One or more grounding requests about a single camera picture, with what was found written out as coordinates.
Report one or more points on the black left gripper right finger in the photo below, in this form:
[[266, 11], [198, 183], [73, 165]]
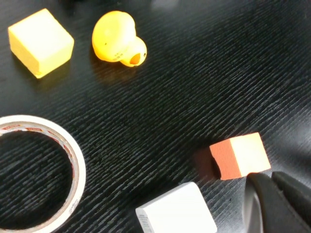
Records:
[[296, 194]]

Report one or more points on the white rectangular charger block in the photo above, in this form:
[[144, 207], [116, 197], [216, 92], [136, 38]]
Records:
[[177, 211]]

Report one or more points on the orange foam cube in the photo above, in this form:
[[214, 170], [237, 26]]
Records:
[[243, 155]]

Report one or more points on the yellow foam cube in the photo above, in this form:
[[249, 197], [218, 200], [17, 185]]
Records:
[[41, 41]]

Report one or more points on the clear tape roll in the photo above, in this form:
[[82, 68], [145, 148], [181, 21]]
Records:
[[80, 174]]

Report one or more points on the yellow rubber duck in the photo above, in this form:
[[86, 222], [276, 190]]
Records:
[[114, 34]]

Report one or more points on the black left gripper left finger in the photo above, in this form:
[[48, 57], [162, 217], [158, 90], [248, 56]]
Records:
[[264, 211]]

